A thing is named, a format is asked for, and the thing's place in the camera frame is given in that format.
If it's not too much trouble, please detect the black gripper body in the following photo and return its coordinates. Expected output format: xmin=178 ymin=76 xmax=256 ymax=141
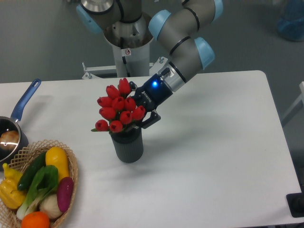
xmin=133 ymin=74 xmax=173 ymax=112

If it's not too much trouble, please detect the red tulip bouquet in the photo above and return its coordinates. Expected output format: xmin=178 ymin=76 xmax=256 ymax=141
xmin=91 ymin=78 xmax=146 ymax=134

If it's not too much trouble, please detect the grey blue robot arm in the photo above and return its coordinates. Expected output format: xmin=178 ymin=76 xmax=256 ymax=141
xmin=132 ymin=0 xmax=223 ymax=129

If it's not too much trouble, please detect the dark grey ribbed vase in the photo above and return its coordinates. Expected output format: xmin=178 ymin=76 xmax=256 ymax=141
xmin=111 ymin=128 xmax=143 ymax=163

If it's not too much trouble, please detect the yellow squash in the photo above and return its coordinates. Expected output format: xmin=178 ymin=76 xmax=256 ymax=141
xmin=46 ymin=147 xmax=69 ymax=182

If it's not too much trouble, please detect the purple eggplant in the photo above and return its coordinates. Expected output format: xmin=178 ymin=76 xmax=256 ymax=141
xmin=57 ymin=177 xmax=74 ymax=213

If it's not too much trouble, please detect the green cucumber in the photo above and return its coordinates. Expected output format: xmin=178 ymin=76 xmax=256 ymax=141
xmin=17 ymin=152 xmax=46 ymax=191

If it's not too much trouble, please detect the green bok choy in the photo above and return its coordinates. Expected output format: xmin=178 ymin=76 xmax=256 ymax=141
xmin=16 ymin=165 xmax=58 ymax=220

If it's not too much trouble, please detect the brown bread roll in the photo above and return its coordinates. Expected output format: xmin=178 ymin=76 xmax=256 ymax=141
xmin=0 ymin=131 xmax=19 ymax=152

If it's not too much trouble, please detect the white garlic bulb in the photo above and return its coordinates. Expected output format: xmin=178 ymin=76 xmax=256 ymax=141
xmin=39 ymin=194 xmax=63 ymax=219

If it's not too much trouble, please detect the blue water jug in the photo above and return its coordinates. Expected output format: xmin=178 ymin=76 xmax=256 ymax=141
xmin=276 ymin=0 xmax=304 ymax=42

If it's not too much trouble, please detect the orange fruit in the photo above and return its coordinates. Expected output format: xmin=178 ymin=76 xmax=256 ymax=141
xmin=21 ymin=211 xmax=50 ymax=228

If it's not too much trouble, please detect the yellow bell pepper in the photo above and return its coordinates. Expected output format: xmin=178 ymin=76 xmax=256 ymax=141
xmin=0 ymin=163 xmax=27 ymax=209

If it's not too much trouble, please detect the black device at table edge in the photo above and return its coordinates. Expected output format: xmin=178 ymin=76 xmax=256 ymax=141
xmin=286 ymin=193 xmax=304 ymax=218

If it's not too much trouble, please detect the woven wicker basket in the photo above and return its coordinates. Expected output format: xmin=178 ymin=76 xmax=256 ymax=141
xmin=0 ymin=140 xmax=78 ymax=228

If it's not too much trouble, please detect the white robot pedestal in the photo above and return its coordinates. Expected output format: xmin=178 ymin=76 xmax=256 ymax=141
xmin=83 ymin=12 xmax=168 ymax=79

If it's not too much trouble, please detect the blue handled saucepan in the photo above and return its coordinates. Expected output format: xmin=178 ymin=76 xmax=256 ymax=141
xmin=0 ymin=79 xmax=41 ymax=164

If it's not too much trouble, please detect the white frame at right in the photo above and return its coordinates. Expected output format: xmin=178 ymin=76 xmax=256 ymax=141
xmin=281 ymin=82 xmax=304 ymax=127

